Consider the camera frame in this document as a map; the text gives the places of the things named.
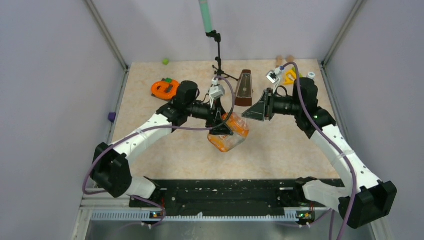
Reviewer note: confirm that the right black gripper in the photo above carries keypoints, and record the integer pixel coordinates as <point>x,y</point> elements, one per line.
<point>263,108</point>

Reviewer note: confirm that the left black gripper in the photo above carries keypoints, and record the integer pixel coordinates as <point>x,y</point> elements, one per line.
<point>216,114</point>

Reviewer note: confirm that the orange clear plastic bottle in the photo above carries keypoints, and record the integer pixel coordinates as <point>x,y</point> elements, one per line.
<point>240,129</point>

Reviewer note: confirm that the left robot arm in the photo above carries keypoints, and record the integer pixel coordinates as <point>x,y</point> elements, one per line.
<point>110,169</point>

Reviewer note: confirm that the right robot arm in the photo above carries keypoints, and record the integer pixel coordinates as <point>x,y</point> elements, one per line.
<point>364,197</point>

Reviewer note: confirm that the blue water bottle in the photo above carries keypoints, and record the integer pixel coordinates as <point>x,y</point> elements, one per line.
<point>311,75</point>

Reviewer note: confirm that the brown metronome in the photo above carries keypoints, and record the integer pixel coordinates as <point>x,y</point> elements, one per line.
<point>244,89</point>

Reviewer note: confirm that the yellow triangle toy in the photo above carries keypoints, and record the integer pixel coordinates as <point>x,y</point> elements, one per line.
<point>289,77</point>

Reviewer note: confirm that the black tripod stand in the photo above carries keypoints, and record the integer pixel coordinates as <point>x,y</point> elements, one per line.
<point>218,69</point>

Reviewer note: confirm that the left wooden block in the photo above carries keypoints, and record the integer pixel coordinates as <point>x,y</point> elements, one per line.
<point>279,61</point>

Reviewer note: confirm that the wooden block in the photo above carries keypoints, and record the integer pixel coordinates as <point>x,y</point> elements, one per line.
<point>290,58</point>
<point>279,61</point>

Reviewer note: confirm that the right wooden block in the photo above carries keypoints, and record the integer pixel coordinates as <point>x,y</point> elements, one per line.
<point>290,58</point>

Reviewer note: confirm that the orange tape dispenser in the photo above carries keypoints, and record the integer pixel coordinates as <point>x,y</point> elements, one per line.
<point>166,88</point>

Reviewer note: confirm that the small green cube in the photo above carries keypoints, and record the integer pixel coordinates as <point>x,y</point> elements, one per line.
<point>165,61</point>

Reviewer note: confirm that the purple block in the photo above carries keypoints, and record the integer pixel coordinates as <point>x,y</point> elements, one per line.
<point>112,117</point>

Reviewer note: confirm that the green foam microphone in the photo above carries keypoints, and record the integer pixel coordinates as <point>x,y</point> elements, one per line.
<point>206,16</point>

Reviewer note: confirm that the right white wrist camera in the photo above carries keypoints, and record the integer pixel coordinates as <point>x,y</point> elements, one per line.
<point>275,77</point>

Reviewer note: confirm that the grey square base plate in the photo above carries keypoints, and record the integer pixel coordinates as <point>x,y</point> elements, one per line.
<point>156,96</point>

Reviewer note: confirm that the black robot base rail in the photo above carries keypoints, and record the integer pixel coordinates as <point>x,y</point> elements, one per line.
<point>235,200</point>

